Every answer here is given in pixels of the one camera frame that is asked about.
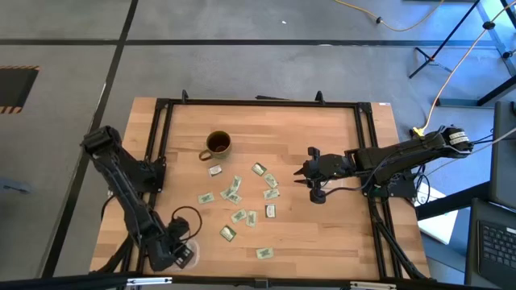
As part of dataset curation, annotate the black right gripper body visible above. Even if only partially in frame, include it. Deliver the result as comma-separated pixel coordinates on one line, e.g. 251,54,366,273
302,147,356,205

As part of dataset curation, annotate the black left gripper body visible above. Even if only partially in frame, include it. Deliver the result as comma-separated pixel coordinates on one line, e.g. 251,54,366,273
167,216,195,270

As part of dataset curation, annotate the clear plastic bin white label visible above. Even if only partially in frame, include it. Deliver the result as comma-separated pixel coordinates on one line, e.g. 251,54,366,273
169,238,201,270

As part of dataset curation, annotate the teal brown ceramic mug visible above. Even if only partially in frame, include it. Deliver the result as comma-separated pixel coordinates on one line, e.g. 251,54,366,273
198,130,233,162

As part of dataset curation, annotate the black beam with silver brackets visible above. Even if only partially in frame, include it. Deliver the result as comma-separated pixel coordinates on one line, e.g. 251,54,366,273
0,271,516,290

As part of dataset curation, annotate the black metal bar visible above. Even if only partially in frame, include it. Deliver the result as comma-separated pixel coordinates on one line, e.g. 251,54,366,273
414,180,491,221

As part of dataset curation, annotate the black metal stand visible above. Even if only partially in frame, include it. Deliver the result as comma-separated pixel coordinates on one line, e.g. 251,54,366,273
408,0,516,108

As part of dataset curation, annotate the grey blue floor object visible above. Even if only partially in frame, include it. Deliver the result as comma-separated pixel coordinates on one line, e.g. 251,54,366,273
0,175,32,194

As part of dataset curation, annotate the dark laptop with keyboard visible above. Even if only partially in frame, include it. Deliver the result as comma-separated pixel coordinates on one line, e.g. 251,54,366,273
465,197,516,290

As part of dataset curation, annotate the black mat with hazard stripes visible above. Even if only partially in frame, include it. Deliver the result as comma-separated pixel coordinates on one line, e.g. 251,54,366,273
0,65,40,115

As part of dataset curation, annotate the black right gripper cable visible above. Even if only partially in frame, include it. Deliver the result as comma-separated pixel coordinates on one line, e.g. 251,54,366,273
320,168,382,198

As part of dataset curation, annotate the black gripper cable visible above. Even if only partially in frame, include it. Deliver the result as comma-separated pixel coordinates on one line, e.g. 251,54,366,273
170,205,203,242
320,168,382,198

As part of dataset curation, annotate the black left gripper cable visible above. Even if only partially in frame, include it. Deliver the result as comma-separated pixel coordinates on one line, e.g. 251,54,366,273
170,205,203,242

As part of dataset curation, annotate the black metal table frame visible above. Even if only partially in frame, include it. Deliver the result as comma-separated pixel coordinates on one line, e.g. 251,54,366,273
90,89,431,283

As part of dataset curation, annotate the yellow floor cable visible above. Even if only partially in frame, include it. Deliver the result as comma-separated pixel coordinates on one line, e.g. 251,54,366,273
333,0,445,33
410,2,516,138

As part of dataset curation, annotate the white grey cable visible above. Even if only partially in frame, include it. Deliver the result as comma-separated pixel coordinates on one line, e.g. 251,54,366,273
422,126,516,178

